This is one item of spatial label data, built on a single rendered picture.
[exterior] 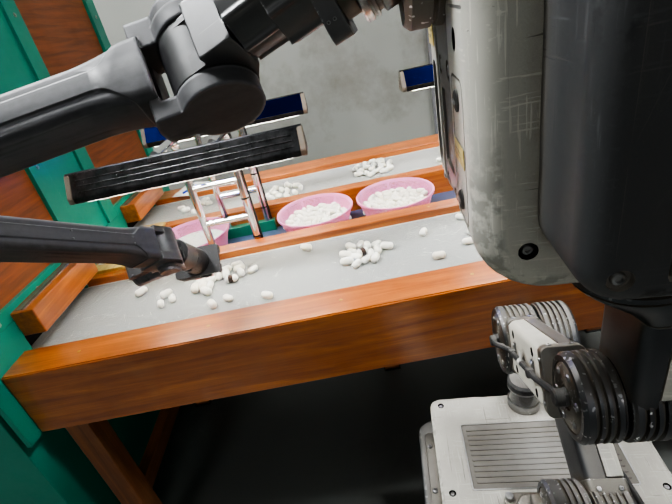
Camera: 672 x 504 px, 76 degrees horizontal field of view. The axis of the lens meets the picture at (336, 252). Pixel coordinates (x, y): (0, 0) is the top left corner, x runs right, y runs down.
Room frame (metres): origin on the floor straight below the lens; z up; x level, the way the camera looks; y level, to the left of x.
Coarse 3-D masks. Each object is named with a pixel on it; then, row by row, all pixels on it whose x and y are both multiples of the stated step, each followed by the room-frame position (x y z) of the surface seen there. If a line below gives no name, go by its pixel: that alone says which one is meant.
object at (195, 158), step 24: (240, 144) 1.09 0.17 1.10; (264, 144) 1.08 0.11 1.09; (288, 144) 1.07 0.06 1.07; (96, 168) 1.11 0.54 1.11; (120, 168) 1.10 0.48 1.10; (144, 168) 1.09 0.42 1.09; (168, 168) 1.08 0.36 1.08; (192, 168) 1.07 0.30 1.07; (216, 168) 1.06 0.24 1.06; (240, 168) 1.06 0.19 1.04; (72, 192) 1.09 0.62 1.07; (96, 192) 1.08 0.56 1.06; (120, 192) 1.08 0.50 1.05
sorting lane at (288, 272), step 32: (416, 224) 1.14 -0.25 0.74; (448, 224) 1.10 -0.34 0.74; (256, 256) 1.17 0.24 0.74; (288, 256) 1.13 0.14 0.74; (320, 256) 1.08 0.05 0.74; (384, 256) 1.00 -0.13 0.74; (416, 256) 0.96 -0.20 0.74; (448, 256) 0.93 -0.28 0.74; (480, 256) 0.90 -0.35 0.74; (96, 288) 1.20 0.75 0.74; (128, 288) 1.15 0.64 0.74; (160, 288) 1.11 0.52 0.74; (224, 288) 1.02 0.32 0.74; (256, 288) 0.99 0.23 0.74; (288, 288) 0.95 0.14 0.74; (320, 288) 0.92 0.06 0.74; (64, 320) 1.05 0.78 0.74; (96, 320) 1.01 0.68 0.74; (128, 320) 0.97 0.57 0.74; (160, 320) 0.93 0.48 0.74
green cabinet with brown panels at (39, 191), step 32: (0, 0) 1.50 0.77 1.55; (32, 0) 1.70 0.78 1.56; (64, 0) 1.91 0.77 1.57; (0, 32) 1.45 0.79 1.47; (32, 32) 1.61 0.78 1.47; (64, 32) 1.81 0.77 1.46; (96, 32) 2.05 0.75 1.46; (0, 64) 1.38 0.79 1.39; (32, 64) 1.50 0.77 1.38; (64, 64) 1.71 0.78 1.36; (64, 160) 1.44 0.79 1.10; (96, 160) 1.63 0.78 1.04; (128, 160) 1.86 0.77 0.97; (0, 192) 1.13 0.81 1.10; (32, 192) 1.23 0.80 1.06; (64, 192) 1.36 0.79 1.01; (96, 224) 1.43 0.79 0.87; (0, 288) 0.96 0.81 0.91; (32, 288) 1.03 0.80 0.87; (0, 320) 0.89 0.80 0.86
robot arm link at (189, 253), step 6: (180, 240) 0.79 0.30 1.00; (180, 246) 0.78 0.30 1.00; (186, 246) 0.78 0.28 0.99; (192, 246) 0.81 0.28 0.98; (186, 252) 0.77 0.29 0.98; (192, 252) 0.79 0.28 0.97; (186, 258) 0.76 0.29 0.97; (192, 258) 0.78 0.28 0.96; (186, 264) 0.77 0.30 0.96; (192, 264) 0.79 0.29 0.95; (186, 270) 0.79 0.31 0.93
